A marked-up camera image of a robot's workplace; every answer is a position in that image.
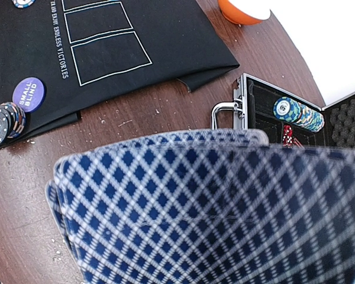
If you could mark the boxed deck of cards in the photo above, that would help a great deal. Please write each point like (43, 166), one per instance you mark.
(207, 206)

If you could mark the blue small blind button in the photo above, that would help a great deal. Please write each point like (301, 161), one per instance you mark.
(29, 94)

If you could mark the black poker chip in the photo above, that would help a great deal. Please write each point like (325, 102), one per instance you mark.
(12, 121)

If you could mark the white blue chips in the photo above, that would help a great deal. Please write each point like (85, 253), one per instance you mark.
(21, 4)

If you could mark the aluminium poker chip case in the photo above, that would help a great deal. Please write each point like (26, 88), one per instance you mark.
(252, 107)

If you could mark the red dice set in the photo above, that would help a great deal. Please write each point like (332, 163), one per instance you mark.
(287, 139)

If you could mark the left chip row in case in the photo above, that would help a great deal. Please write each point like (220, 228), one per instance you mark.
(294, 112)

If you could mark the black poker table mat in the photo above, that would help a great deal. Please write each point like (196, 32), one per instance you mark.
(87, 52)

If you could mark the orange bowl white inside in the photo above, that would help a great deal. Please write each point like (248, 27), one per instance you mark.
(245, 12)

